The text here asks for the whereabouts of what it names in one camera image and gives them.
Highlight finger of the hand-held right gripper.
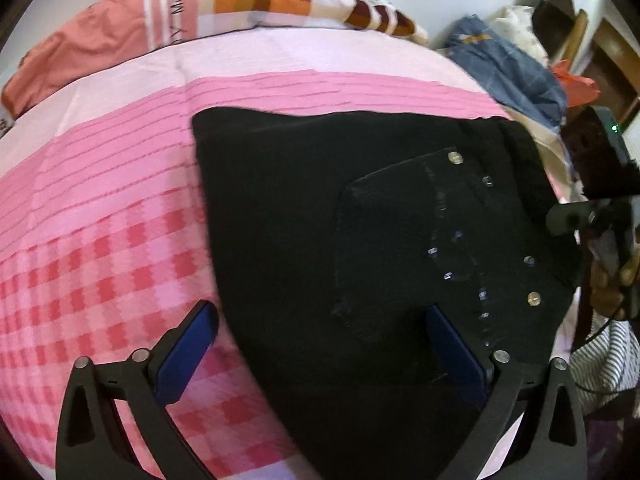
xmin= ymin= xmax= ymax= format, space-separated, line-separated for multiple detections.
xmin=546 ymin=199 xmax=601 ymax=236

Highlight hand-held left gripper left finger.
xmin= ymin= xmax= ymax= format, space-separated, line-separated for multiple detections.
xmin=56 ymin=300 xmax=221 ymax=480

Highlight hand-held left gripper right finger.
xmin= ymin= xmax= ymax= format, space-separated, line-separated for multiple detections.
xmin=425 ymin=304 xmax=588 ymax=480

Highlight black pants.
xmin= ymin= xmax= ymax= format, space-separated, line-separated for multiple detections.
xmin=191 ymin=106 xmax=583 ymax=480

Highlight person's right hand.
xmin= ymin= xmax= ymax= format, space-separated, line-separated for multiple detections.
xmin=590 ymin=259 xmax=640 ymax=321

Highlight orange cloth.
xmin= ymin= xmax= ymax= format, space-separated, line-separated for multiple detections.
xmin=547 ymin=60 xmax=601 ymax=108

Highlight wooden furniture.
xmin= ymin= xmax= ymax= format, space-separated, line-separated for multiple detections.
xmin=575 ymin=7 xmax=640 ymax=116

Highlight blue denim cloth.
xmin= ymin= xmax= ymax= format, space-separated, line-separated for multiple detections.
xmin=445 ymin=15 xmax=568 ymax=128

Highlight grey striped cloth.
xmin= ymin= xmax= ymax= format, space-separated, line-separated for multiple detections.
xmin=570 ymin=317 xmax=640 ymax=408

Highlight pink checked blanket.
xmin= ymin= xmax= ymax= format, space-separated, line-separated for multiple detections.
xmin=0 ymin=30 xmax=576 ymax=480

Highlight cream cloth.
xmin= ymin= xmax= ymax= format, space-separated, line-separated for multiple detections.
xmin=487 ymin=5 xmax=551 ymax=61

